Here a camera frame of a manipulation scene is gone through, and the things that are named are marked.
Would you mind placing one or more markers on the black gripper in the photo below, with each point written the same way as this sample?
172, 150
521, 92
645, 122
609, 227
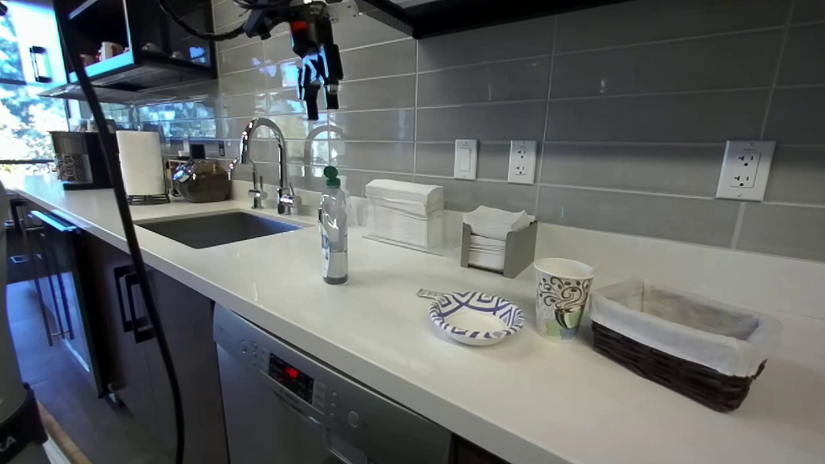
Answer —
310, 34

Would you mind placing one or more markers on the clear dish liquid bottle green cap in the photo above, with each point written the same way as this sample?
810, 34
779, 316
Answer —
333, 232

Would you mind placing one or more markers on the chrome gooseneck faucet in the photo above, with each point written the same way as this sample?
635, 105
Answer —
282, 163

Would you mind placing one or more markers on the small chrome soap pump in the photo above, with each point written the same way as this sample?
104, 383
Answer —
256, 191

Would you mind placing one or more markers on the dark counter caddy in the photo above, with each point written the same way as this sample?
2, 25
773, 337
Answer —
207, 182

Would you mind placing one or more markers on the dark undermount sink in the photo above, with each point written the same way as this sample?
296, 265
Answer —
216, 231

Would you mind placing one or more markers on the white paper towel roll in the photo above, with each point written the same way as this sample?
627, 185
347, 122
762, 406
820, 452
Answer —
144, 163

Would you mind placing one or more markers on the white paper napkins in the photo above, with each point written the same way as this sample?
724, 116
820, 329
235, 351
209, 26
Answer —
493, 225

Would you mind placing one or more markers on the gray metal napkin holder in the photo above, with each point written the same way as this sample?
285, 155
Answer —
519, 248

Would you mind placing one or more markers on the glass jar dark lid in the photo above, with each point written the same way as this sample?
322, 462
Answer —
39, 66

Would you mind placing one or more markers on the stainless steel dishwasher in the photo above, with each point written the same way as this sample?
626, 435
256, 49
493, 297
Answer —
292, 404

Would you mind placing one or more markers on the printed paper cup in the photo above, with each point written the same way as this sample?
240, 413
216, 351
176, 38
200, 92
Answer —
563, 297

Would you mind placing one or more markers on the dark base cabinet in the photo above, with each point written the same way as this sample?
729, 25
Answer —
184, 377

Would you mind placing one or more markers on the dark undercounter fridge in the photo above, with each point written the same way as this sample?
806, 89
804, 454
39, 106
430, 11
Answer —
56, 284

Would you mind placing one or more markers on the dark wicker basket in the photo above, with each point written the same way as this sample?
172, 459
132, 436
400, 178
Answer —
680, 332
666, 374

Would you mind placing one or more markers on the white light switch plate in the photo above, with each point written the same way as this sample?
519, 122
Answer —
465, 159

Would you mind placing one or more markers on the dark wall shelf cabinet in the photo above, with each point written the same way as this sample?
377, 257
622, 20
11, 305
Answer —
164, 43

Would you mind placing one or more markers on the dark upper wall cabinet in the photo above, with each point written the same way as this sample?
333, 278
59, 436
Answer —
481, 15

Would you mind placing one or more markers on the small white wall outlet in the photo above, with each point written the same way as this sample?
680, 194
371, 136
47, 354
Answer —
521, 160

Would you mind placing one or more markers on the large white wall outlet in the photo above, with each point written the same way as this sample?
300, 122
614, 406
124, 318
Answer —
747, 171

